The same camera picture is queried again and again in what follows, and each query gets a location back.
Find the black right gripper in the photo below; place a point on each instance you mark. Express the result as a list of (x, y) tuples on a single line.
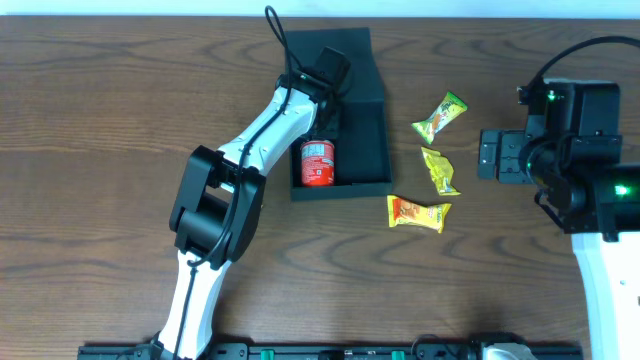
[(500, 156)]

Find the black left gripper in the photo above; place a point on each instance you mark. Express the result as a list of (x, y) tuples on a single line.
[(327, 128)]

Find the red cylindrical can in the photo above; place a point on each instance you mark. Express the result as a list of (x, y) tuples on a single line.
[(317, 163)]

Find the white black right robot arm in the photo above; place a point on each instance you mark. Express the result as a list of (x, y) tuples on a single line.
[(593, 197)]

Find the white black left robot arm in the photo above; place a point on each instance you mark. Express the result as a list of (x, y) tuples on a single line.
[(217, 209)]

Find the black open gift box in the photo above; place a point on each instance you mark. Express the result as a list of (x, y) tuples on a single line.
[(362, 157)]

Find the plain yellow snack packet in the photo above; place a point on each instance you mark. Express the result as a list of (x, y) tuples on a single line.
[(441, 172)]

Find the green yellow snack packet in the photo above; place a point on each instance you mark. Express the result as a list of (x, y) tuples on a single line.
[(449, 108)]

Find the yellow orange biscuit packet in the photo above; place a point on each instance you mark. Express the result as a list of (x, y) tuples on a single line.
[(404, 212)]

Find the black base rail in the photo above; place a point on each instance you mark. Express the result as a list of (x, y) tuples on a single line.
[(424, 347)]

